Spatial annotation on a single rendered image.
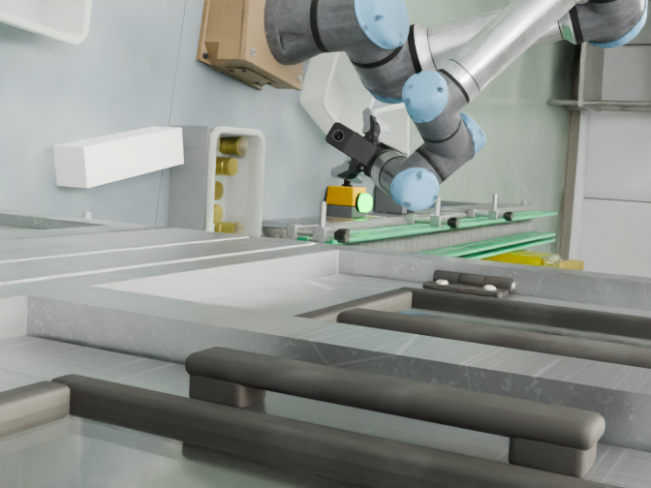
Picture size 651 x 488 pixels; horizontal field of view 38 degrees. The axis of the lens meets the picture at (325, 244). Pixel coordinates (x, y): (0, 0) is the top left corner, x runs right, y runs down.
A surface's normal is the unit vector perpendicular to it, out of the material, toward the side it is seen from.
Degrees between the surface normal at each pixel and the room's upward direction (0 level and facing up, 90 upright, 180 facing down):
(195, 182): 90
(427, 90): 90
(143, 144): 0
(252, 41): 5
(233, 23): 90
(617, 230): 90
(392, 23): 9
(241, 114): 0
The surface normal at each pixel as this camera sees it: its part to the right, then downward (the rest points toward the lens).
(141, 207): 0.88, 0.09
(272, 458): 0.05, -0.99
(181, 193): -0.47, 0.06
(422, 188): 0.29, 0.33
